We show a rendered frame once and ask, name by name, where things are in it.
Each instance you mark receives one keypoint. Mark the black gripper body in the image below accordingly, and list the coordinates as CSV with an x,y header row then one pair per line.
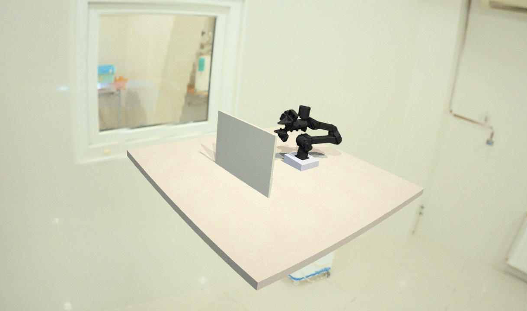
x,y
296,125

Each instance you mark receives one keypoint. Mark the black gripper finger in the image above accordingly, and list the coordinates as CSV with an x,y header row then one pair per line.
x,y
286,121
281,132

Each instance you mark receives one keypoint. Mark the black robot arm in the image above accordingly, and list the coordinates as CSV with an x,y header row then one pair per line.
x,y
305,141

